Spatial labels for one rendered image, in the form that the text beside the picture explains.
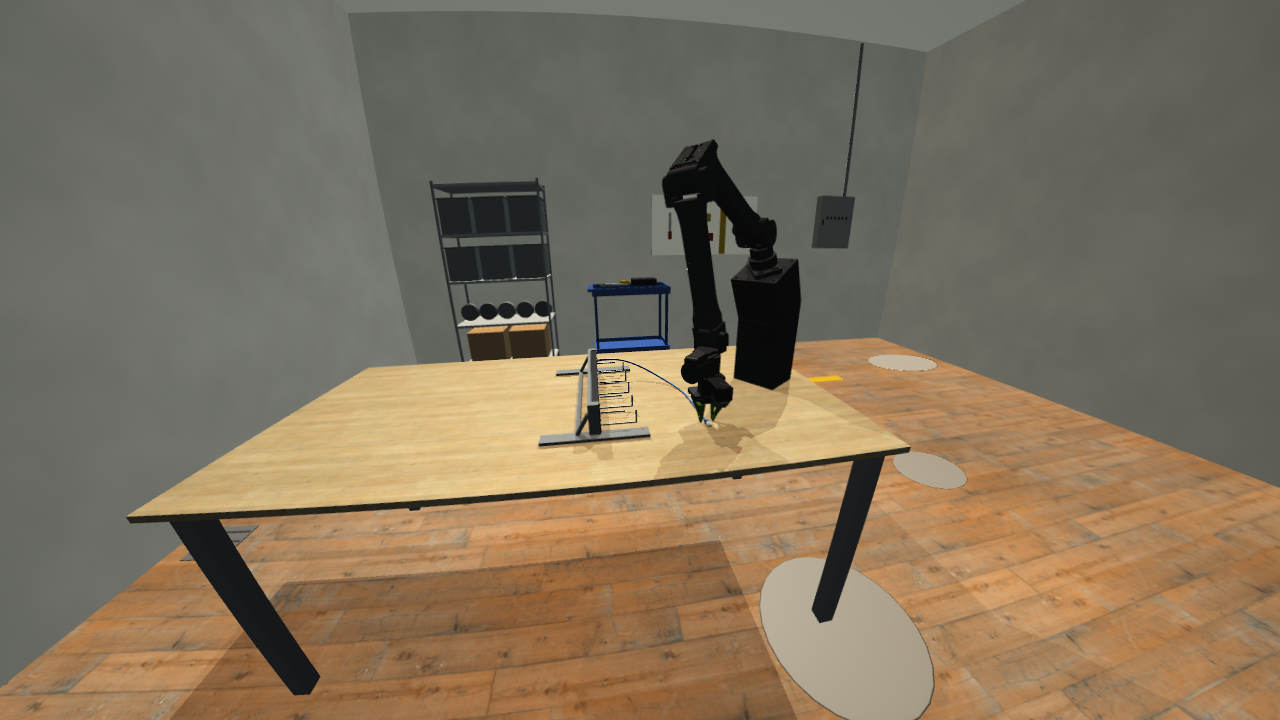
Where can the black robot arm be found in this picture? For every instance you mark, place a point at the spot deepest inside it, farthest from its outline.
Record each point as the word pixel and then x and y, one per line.
pixel 693 176

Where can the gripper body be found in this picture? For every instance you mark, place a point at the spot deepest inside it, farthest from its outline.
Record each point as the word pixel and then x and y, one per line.
pixel 696 396

